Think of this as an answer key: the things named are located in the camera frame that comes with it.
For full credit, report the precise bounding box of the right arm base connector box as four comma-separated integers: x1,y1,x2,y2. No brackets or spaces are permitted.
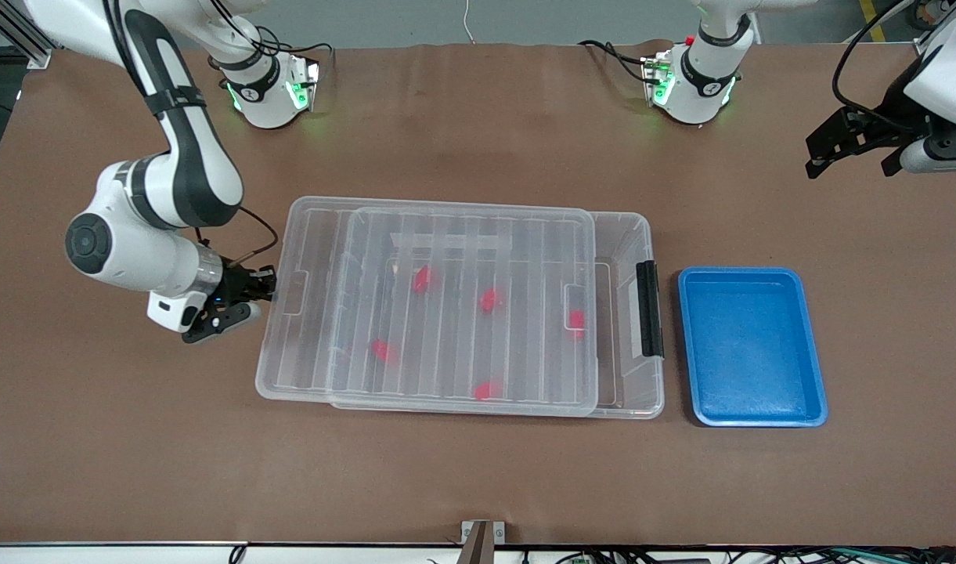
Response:
286,53,322,112

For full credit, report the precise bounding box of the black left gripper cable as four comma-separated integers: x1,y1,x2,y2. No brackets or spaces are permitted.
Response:
832,0,931,132

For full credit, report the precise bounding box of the black box latch handle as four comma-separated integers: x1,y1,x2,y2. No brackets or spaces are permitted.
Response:
636,261,666,360

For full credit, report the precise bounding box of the clear plastic ribbed lid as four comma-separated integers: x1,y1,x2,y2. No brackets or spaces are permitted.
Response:
255,196,601,417

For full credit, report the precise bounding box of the blue plastic tray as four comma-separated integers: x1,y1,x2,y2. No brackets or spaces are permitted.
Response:
677,266,830,429

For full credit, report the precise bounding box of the brown camera mount post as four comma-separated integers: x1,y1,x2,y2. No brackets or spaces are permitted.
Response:
457,522,495,564

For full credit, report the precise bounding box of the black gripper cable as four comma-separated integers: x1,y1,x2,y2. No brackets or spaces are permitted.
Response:
194,204,281,269
832,0,931,132

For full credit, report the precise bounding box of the black arm base cable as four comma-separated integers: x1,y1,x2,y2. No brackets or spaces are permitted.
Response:
200,0,334,75
577,39,652,84

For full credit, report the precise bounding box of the grey metal bracket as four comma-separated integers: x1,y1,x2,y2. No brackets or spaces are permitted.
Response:
460,520,507,544

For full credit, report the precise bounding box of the black left arm base cable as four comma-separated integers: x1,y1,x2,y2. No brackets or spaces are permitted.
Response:
577,39,652,84

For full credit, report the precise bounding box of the black right arm base cable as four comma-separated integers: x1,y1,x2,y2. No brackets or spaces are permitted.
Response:
200,0,334,75

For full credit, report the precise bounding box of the clear plastic storage box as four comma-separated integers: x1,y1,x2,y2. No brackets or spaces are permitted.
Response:
327,205,667,421

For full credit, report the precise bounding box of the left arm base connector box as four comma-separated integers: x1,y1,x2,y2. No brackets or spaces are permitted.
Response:
640,51,676,109

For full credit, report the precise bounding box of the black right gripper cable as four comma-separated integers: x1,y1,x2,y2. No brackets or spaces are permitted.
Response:
194,204,281,269

